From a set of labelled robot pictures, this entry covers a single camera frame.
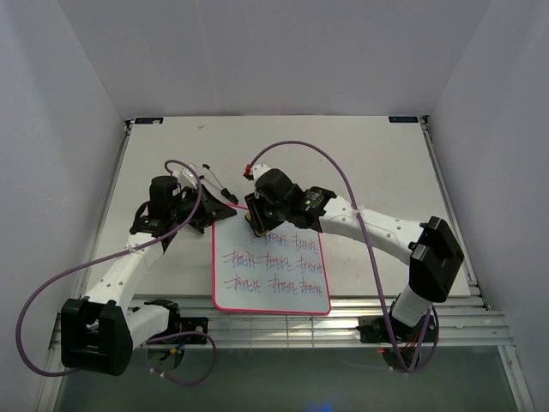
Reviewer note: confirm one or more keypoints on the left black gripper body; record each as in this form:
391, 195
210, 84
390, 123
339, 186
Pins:
202, 215

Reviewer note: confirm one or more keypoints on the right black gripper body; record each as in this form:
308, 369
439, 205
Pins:
264, 216

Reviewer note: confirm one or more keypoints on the yellow whiteboard eraser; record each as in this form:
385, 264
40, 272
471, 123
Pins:
255, 225

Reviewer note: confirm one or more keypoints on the pink framed whiteboard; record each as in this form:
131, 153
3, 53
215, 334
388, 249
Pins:
281, 272

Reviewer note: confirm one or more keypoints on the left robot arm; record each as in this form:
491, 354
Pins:
100, 331

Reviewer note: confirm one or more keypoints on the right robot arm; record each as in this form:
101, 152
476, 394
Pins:
429, 249

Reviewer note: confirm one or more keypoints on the left table corner label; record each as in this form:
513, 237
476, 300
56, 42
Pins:
149, 120

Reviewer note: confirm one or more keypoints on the table corner label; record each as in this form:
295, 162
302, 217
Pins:
149, 120
403, 119

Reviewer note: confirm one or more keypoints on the right table corner label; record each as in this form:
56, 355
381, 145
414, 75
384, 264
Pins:
403, 119

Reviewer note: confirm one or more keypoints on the wire whiteboard stand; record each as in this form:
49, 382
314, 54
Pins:
222, 189

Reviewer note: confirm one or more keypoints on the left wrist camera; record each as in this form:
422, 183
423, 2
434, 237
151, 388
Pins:
187, 176

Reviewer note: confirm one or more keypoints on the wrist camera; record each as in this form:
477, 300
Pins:
187, 176
255, 172

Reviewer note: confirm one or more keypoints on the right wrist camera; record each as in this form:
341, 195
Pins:
255, 172

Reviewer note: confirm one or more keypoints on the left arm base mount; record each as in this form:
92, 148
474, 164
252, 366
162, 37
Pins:
193, 327

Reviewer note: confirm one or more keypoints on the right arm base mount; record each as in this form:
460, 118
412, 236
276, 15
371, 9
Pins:
372, 329

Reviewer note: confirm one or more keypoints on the aluminium rail frame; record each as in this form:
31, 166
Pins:
464, 321

